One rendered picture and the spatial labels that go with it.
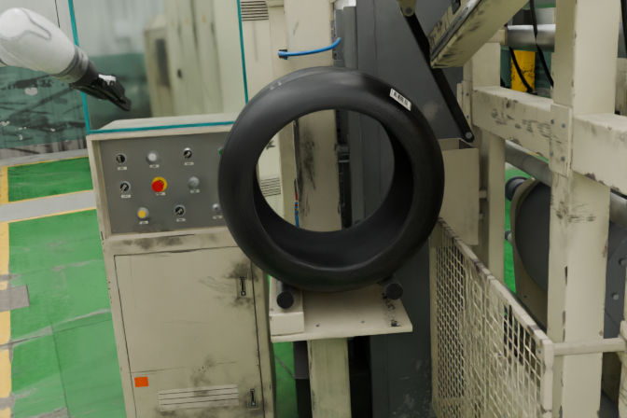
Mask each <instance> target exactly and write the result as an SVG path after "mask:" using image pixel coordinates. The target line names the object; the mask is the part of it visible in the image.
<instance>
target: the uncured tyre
mask: <svg viewBox="0 0 627 418"><path fill-rule="evenodd" d="M282 80H283V82H284V84H282V85H280V86H278V87H276V88H274V89H273V90H271V91H269V87H271V86H273V85H274V84H276V83H278V82H280V81H282ZM392 89H393V90H394V91H396V92H397V93H399V94H400V95H401V96H403V97H404V98H406V99H407V100H408V101H410V102H411V110H409V109H408V108H407V107H405V106H404V105H402V104H401V103H399V102H398V101H397V100H395V99H394V98H393V97H391V96H390V94H391V90H392ZM331 109H340V110H349V111H355V112H358V113H361V114H364V115H367V116H369V117H371V118H374V119H376V120H378V121H379V122H380V123H381V124H382V126H383V128H384V130H385V131H386V133H387V135H388V138H389V140H390V143H391V147H392V150H393V156H394V171H393V176H392V180H391V184H390V187H389V189H388V191H387V193H386V195H385V196H384V198H383V200H382V202H381V203H380V204H379V206H378V207H377V208H376V209H375V210H374V211H373V212H372V213H371V214H370V215H369V216H367V217H366V218H365V219H363V220H362V221H360V222H358V223H357V224H355V225H353V226H351V227H349V228H346V229H343V230H335V231H313V230H306V229H302V228H300V227H297V226H295V225H293V224H291V223H289V222H287V221H286V220H284V219H283V218H282V217H280V216H279V215H278V214H277V213H276V212H275V211H274V210H273V209H272V208H271V207H270V205H269V204H268V202H267V201H266V199H265V197H264V196H263V194H262V191H261V189H260V186H259V183H258V176H257V163H258V160H259V157H260V155H261V153H262V152H263V150H264V148H265V147H266V145H267V144H268V143H269V142H270V141H271V140H272V138H273V137H274V136H275V135H276V134H277V133H278V132H279V131H281V130H282V129H283V128H284V127H285V126H286V125H287V124H289V123H290V122H292V121H294V120H295V119H297V118H300V117H303V116H305V115H308V114H311V113H313V112H317V111H323V110H331ZM444 185H445V172H444V162H443V157H442V153H441V149H440V145H439V141H438V138H437V136H436V134H435V132H434V130H433V128H432V126H431V124H430V123H429V121H428V120H427V118H426V117H425V115H424V113H423V112H422V111H421V110H420V108H419V107H418V106H417V105H416V104H415V103H414V102H413V101H412V100H411V99H410V98H409V97H408V96H407V95H405V94H404V93H403V92H402V91H400V90H399V89H397V88H396V87H394V86H392V85H391V84H389V83H387V82H385V81H383V80H381V79H379V78H377V77H374V76H372V75H370V74H367V73H365V72H362V71H359V70H355V69H352V68H347V67H341V66H315V67H309V68H304V69H300V70H298V71H294V74H292V73H289V74H286V75H284V76H282V77H279V78H277V79H275V80H274V81H273V82H271V83H270V84H268V85H267V86H265V87H264V88H263V89H262V90H260V91H259V92H258V93H257V94H256V95H255V96H254V97H253V98H252V99H251V100H250V101H249V102H248V103H247V104H246V105H245V107H244V108H243V110H242V111H241V112H240V114H239V116H238V117H237V119H236V120H235V121H234V123H233V125H232V127H231V130H230V133H229V135H228V137H227V139H226V142H225V144H224V146H223V149H222V152H221V156H220V160H219V165H218V173H217V192H218V199H219V204H220V209H221V212H222V216H223V218H224V220H225V223H226V225H227V228H228V230H229V232H230V234H231V236H232V238H233V239H234V241H235V243H237V244H238V246H239V247H240V248H241V250H242V251H243V252H244V253H245V255H246V256H247V257H248V258H249V259H250V260H251V261H252V262H253V263H254V264H255V265H257V266H258V267H259V268H260V269H261V270H263V271H264V272H266V273H267V274H268V275H269V276H271V277H273V278H274V279H276V280H278V281H280V282H282V283H285V284H287V285H289V286H294V287H296V288H300V289H303V290H308V291H313V292H323V293H337V292H346V291H352V290H357V289H360V288H363V287H366V286H371V285H374V284H376V283H378V282H380V281H382V280H383V279H385V278H387V277H389V276H390V275H392V274H394V273H395V272H397V271H398V270H400V269H401V268H402V267H403V266H405V265H406V264H407V263H408V262H409V261H410V260H411V259H412V258H413V257H414V256H415V255H416V254H417V253H418V252H419V250H420V249H421V248H422V247H423V245H424V244H425V242H426V240H427V239H428V237H429V236H430V234H431V232H432V230H433V229H434V227H435V225H436V222H437V220H438V217H439V212H440V209H441V206H442V201H443V195H444Z"/></svg>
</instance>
